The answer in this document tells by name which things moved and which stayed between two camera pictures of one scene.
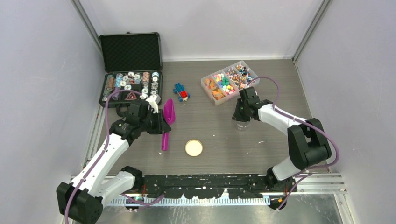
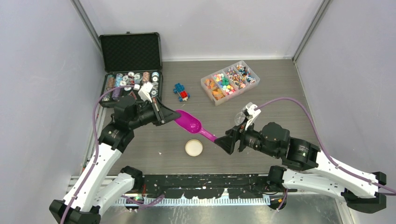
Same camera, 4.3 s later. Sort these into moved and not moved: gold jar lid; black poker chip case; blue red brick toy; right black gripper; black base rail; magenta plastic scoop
Moved: right black gripper; magenta plastic scoop
Not moved: black poker chip case; blue red brick toy; gold jar lid; black base rail
